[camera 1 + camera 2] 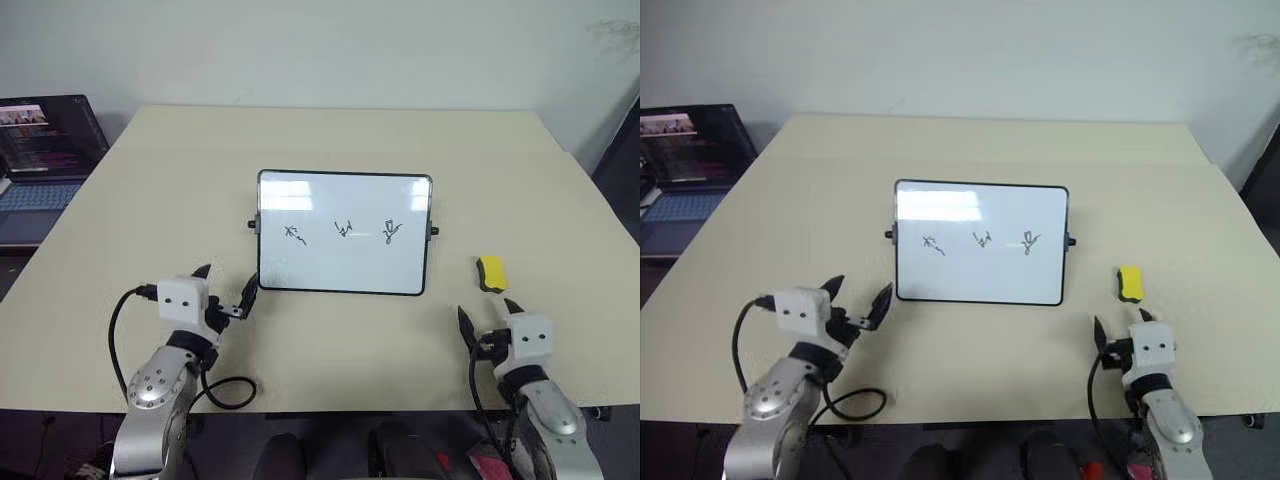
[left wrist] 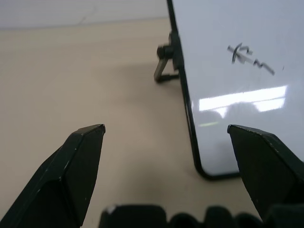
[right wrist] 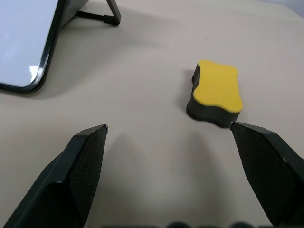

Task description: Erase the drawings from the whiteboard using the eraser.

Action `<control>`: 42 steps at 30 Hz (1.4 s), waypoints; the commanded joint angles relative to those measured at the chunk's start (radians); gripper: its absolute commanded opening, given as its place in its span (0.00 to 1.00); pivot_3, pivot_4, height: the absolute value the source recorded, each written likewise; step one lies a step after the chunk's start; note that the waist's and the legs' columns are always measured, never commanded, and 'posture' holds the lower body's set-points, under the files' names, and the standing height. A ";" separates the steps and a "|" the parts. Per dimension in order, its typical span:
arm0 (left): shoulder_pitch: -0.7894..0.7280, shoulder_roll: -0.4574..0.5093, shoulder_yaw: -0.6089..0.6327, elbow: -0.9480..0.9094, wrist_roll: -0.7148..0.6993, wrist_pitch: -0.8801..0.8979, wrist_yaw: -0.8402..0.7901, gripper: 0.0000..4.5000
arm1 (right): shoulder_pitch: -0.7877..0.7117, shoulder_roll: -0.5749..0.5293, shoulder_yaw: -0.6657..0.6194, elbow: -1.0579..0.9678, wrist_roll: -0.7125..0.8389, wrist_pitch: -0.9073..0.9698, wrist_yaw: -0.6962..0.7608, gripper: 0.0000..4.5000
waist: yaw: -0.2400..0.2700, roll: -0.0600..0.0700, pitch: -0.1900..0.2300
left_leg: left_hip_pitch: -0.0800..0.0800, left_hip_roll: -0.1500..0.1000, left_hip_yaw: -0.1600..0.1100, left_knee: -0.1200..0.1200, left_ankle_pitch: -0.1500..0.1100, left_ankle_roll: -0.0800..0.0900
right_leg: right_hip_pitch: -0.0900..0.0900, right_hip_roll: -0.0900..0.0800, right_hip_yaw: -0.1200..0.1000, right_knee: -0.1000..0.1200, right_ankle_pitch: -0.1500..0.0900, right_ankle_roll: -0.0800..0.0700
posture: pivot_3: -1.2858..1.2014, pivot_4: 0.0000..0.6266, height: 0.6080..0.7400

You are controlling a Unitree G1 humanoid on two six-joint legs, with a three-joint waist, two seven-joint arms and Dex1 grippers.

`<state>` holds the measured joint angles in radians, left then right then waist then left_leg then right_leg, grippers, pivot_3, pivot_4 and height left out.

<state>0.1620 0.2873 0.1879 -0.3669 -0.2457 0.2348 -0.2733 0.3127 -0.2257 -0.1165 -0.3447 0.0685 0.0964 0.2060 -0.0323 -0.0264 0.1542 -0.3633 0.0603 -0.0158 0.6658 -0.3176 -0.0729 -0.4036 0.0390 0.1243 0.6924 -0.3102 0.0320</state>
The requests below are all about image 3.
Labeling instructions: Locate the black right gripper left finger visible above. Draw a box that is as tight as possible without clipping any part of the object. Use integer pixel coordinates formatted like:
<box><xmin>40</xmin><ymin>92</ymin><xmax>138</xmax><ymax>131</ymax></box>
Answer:
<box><xmin>0</xmin><ymin>123</ymin><xmax>109</xmax><ymax>228</ymax></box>

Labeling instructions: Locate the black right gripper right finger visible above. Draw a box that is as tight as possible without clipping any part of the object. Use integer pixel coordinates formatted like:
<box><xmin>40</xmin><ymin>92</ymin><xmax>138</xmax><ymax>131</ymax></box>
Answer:
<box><xmin>229</xmin><ymin>121</ymin><xmax>304</xmax><ymax>228</ymax></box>

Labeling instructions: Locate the yellow and black board eraser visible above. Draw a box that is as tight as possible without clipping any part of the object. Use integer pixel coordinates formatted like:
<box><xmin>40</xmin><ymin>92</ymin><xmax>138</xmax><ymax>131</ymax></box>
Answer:
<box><xmin>186</xmin><ymin>59</ymin><xmax>244</xmax><ymax>130</ymax></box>

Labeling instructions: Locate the black-framed whiteboard with stand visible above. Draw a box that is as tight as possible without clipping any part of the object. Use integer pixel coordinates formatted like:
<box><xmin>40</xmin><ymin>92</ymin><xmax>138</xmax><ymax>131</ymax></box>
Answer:
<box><xmin>0</xmin><ymin>0</ymin><xmax>122</xmax><ymax>94</ymax></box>

